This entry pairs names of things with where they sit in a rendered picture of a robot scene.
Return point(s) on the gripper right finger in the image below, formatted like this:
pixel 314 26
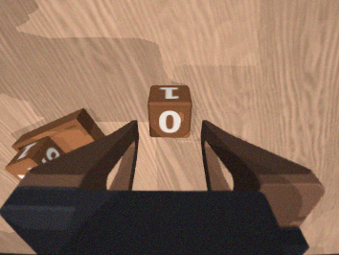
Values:
pixel 292 190

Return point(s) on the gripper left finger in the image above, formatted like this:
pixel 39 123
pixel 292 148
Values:
pixel 88 167

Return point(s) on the brown wooden number cube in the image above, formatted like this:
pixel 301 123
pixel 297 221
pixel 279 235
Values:
pixel 31 155
pixel 169 111

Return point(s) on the brown wooden tray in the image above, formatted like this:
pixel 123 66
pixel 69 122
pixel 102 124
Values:
pixel 68 133

